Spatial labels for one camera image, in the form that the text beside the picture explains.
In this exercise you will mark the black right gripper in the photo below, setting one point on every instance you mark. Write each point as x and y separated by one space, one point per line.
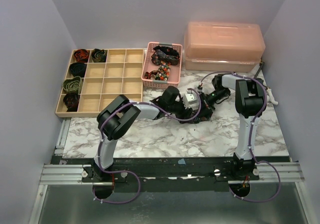
207 106

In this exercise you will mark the navy rolled tie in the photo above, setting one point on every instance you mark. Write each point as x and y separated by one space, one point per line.
78 69

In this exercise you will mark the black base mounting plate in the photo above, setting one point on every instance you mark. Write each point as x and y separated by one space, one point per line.
162 174

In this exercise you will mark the pink plastic basket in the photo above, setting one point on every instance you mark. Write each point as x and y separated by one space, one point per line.
175 72

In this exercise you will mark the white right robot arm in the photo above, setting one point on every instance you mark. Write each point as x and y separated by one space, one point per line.
250 102

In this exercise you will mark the wooden compartment tray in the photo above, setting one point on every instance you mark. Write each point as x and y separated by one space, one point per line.
120 74

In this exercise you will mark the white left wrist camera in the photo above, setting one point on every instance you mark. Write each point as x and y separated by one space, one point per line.
191 100

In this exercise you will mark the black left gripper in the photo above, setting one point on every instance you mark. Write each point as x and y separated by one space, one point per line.
185 112

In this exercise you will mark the aluminium rail frame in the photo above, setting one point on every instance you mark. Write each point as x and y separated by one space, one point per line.
277 170

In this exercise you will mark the dark floral tie in basket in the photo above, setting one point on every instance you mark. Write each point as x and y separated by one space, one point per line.
165 54

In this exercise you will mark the colourful patterned tie in basket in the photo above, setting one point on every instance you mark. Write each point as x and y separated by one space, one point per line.
161 74

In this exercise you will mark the green dark rolled tie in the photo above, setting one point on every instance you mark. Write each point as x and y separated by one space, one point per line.
99 55

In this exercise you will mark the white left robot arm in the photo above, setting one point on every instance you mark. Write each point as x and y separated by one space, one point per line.
117 118

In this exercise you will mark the red black rolled tie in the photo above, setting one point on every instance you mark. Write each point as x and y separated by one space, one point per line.
81 55

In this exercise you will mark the dark red rolled tie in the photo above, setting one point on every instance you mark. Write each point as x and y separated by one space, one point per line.
71 101

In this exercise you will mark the navy floral tie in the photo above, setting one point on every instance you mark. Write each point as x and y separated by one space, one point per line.
205 114

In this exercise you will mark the olive green rolled tie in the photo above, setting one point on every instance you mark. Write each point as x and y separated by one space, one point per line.
73 85

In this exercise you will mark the pink translucent storage box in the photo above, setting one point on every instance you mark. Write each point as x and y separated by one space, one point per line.
222 46

